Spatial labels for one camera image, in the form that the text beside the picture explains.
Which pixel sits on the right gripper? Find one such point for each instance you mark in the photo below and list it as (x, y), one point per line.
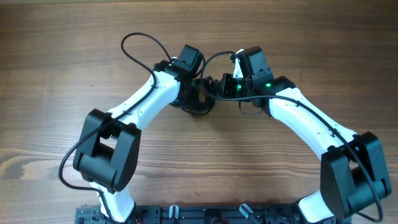
(226, 91)

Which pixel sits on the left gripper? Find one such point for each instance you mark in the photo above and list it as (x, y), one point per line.
(194, 98)

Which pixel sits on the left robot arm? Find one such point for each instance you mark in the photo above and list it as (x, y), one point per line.
(106, 155)

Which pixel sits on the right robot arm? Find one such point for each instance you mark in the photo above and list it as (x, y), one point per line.
(353, 173)

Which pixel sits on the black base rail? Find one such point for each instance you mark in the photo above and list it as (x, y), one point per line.
(268, 214)

